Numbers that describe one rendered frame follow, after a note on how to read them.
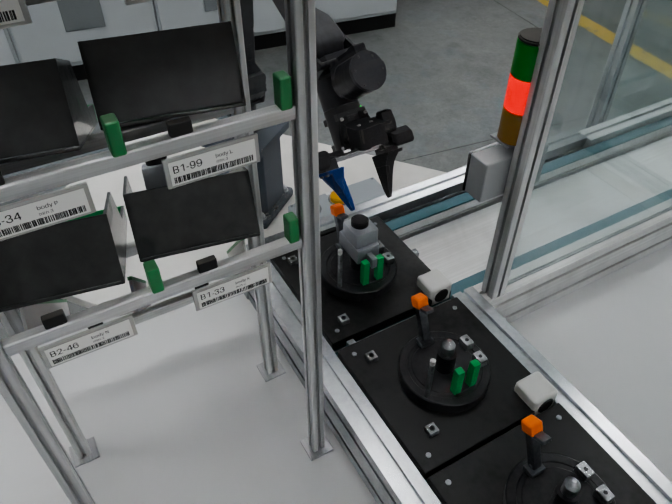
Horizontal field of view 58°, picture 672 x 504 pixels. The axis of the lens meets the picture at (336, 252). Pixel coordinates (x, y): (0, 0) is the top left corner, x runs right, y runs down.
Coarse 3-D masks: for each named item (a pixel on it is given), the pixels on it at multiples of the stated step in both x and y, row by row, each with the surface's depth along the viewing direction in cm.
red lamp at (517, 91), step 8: (512, 80) 83; (512, 88) 84; (520, 88) 83; (528, 88) 82; (512, 96) 84; (520, 96) 83; (504, 104) 87; (512, 104) 85; (520, 104) 84; (512, 112) 85; (520, 112) 85
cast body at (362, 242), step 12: (360, 216) 103; (348, 228) 102; (360, 228) 102; (372, 228) 102; (348, 240) 104; (360, 240) 102; (372, 240) 103; (348, 252) 106; (360, 252) 102; (372, 252) 104; (372, 264) 103
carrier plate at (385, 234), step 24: (336, 240) 117; (384, 240) 117; (288, 264) 112; (408, 264) 112; (408, 288) 108; (336, 312) 104; (360, 312) 104; (384, 312) 104; (408, 312) 105; (336, 336) 100; (360, 336) 102
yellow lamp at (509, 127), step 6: (504, 108) 87; (504, 114) 87; (510, 114) 86; (504, 120) 87; (510, 120) 86; (516, 120) 86; (504, 126) 88; (510, 126) 87; (516, 126) 86; (498, 132) 90; (504, 132) 88; (510, 132) 87; (516, 132) 87; (504, 138) 89; (510, 138) 88; (516, 138) 88; (510, 144) 89
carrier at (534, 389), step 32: (416, 320) 102; (448, 320) 102; (352, 352) 97; (384, 352) 97; (416, 352) 95; (448, 352) 89; (480, 352) 93; (384, 384) 93; (416, 384) 91; (448, 384) 91; (480, 384) 91; (512, 384) 93; (544, 384) 91; (384, 416) 89; (416, 416) 89; (448, 416) 89; (480, 416) 89; (512, 416) 89; (416, 448) 85; (448, 448) 85
